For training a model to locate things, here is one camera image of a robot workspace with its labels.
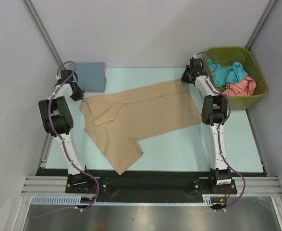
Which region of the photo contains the left aluminium corner post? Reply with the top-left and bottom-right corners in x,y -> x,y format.
22,0 -> 65,70

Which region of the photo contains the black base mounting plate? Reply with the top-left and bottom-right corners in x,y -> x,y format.
35,169 -> 268,203

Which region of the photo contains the folded grey-blue t-shirt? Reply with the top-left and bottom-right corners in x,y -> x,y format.
74,62 -> 107,92

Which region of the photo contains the right white cable duct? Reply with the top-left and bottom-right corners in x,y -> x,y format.
202,194 -> 227,206

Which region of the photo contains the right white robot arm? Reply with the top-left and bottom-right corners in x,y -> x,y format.
181,57 -> 232,194

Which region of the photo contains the olive green plastic bin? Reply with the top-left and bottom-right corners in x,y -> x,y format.
204,47 -> 268,110

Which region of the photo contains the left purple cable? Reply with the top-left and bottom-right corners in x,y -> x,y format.
32,61 -> 100,218

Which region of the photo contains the dark green patterned garment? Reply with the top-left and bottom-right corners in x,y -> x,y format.
219,85 -> 227,93

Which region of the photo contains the white cable duct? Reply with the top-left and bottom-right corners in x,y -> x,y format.
31,195 -> 94,205
202,194 -> 227,206

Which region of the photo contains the aluminium extrusion rail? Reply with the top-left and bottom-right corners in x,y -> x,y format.
21,176 -> 282,197

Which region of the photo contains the folded pink t-shirt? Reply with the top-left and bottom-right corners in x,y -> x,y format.
85,65 -> 107,93

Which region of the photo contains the aluminium corner post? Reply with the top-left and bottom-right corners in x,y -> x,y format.
245,0 -> 278,51
22,0 -> 65,70

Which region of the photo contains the left white cable duct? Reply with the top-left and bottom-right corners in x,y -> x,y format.
31,195 -> 94,205

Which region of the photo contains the teal crumpled t-shirt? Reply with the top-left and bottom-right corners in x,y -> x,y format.
208,58 -> 248,87

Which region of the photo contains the beige t-shirt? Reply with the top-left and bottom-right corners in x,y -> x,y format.
80,79 -> 202,175

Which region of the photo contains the salmon pink crumpled t-shirt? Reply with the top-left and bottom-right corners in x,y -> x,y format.
223,76 -> 257,97

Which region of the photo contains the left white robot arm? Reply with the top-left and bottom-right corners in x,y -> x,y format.
38,70 -> 93,193

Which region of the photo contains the right aluminium corner post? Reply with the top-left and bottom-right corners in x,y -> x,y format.
245,0 -> 278,51

